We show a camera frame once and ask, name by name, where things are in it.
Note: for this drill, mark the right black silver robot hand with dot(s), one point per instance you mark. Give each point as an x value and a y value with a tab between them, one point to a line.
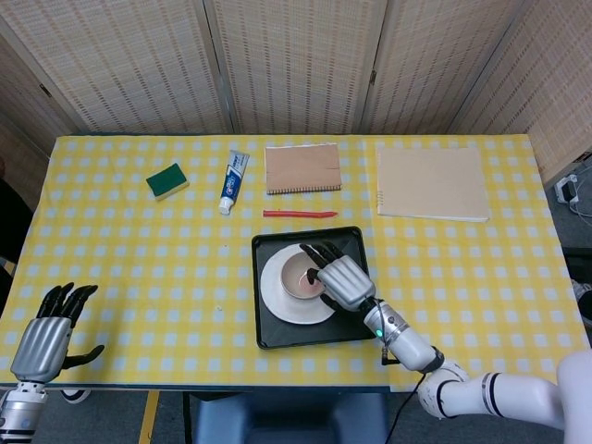
344	282

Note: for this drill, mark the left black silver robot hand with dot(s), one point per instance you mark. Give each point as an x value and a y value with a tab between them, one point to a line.
41	347

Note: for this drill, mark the beige bowl with red stain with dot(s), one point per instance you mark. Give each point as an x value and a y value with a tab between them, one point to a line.
296	279

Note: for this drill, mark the white paper plate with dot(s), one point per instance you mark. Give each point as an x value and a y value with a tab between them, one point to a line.
277	307

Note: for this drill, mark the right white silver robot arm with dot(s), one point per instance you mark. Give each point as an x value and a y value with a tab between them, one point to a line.
411	344

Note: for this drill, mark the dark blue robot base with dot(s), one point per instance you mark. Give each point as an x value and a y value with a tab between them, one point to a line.
291	421

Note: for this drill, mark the black square plastic tray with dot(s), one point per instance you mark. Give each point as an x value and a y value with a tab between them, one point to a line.
296	335

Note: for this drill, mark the black white sneaker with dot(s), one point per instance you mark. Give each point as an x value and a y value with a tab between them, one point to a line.
76	395

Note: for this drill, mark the red pen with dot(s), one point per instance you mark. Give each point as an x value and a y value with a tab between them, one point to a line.
300	213

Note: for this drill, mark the brown spiral notebook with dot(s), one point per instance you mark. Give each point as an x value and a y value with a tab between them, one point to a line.
303	168

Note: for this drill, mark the person in dark clothing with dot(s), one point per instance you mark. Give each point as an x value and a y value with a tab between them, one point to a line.
11	222

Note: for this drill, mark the yellow white checkered tablecloth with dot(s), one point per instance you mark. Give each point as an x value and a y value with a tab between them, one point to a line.
139	259

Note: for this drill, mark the beige spiral sketchbook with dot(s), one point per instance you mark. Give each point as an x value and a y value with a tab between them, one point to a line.
432	182

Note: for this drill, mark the white blue toothpaste tube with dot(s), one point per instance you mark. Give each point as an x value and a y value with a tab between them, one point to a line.
232	182

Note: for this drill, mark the green yellow sponge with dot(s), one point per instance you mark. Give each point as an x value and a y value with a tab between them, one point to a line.
166	180

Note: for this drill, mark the woven folding screen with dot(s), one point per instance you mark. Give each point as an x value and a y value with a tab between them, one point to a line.
296	65

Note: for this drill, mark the black floor object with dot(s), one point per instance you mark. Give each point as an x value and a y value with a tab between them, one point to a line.
578	266

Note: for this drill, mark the white power adapter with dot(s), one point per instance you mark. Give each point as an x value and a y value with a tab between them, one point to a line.
566	189

